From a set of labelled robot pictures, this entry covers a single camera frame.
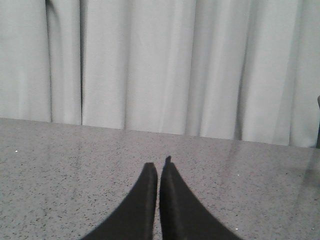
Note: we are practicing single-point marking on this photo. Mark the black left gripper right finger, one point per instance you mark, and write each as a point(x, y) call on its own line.
point(182, 216)

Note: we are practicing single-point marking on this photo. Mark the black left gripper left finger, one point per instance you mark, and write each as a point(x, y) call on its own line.
point(134, 218)

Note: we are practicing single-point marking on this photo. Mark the white curtain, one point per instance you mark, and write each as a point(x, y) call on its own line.
point(231, 69)

